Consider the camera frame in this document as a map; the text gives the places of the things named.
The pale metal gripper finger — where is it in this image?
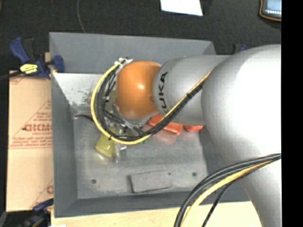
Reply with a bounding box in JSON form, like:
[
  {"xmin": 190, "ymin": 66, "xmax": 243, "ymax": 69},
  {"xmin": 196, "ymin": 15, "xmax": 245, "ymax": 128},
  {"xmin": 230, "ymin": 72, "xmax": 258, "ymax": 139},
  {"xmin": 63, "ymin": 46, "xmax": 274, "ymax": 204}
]
[{"xmin": 114, "ymin": 142, "xmax": 127, "ymax": 163}]

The yellow translucent soft block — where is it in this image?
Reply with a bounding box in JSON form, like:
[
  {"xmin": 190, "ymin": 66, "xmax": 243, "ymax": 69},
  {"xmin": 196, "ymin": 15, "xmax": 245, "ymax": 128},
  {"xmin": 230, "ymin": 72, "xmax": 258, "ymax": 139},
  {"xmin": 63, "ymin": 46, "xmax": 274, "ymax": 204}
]
[{"xmin": 95, "ymin": 133, "xmax": 116, "ymax": 158}]

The grey metal bin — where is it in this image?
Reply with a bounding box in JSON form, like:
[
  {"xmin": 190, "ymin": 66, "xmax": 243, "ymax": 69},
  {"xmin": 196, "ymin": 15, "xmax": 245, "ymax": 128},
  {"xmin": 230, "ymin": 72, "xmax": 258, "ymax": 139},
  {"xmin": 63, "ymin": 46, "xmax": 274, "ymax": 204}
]
[{"xmin": 49, "ymin": 32, "xmax": 252, "ymax": 218}]

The grey flat block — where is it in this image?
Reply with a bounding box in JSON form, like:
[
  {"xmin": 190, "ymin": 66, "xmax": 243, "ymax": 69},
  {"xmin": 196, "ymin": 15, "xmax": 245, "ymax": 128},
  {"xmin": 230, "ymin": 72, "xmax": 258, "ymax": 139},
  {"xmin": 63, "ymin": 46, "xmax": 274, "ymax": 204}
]
[{"xmin": 129, "ymin": 170, "xmax": 173, "ymax": 194}]

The orange block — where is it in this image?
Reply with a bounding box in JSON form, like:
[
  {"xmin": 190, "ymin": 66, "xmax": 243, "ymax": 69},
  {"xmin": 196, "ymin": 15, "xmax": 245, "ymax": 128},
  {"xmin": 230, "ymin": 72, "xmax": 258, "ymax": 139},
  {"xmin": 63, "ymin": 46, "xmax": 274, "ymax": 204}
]
[{"xmin": 147, "ymin": 113, "xmax": 184, "ymax": 136}]

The brown cardboard board, red print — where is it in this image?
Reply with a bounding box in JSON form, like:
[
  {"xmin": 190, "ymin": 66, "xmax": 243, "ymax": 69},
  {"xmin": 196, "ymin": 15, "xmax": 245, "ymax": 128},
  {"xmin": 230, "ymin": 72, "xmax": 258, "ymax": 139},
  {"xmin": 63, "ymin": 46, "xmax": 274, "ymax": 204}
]
[{"xmin": 6, "ymin": 70, "xmax": 54, "ymax": 212}]

